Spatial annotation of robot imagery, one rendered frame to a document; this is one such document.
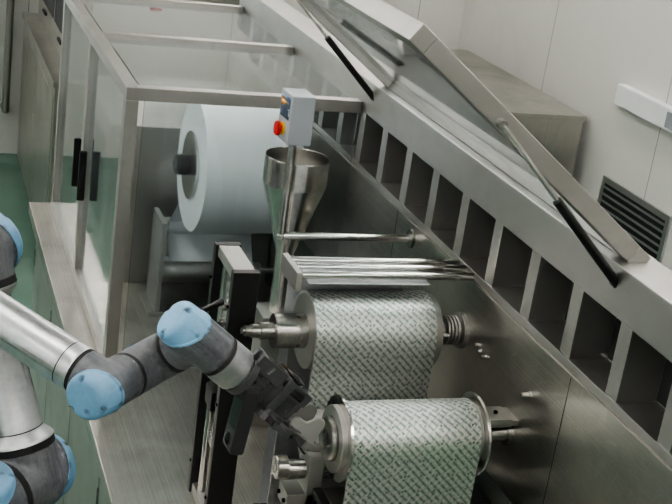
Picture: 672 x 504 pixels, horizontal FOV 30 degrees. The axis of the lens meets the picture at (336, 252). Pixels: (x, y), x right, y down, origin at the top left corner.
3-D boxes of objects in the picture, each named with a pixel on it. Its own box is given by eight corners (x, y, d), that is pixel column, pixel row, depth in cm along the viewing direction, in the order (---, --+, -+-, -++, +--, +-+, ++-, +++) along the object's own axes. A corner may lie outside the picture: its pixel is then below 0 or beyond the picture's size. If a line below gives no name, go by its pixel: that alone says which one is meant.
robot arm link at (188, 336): (156, 309, 200) (194, 288, 195) (204, 348, 205) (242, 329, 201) (146, 346, 194) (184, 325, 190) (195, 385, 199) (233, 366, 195)
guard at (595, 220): (206, -59, 266) (229, -85, 266) (376, 105, 292) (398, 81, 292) (389, 66, 166) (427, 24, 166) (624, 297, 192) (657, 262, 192)
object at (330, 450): (336, 442, 206) (325, 470, 211) (347, 441, 207) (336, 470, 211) (325, 407, 211) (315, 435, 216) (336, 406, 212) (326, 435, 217)
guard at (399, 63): (237, -67, 263) (239, -69, 263) (392, 84, 287) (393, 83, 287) (420, 41, 171) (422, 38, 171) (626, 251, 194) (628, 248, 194)
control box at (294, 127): (268, 135, 251) (274, 86, 247) (299, 136, 253) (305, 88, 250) (278, 145, 245) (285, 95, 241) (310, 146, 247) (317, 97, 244)
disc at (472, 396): (447, 451, 229) (460, 377, 224) (449, 451, 229) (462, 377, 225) (480, 492, 216) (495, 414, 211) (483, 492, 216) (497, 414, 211)
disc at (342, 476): (318, 456, 221) (328, 380, 216) (320, 456, 221) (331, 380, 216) (344, 499, 207) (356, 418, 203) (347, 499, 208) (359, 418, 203)
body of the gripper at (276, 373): (316, 402, 204) (267, 360, 198) (279, 439, 204) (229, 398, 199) (302, 380, 211) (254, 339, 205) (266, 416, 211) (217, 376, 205)
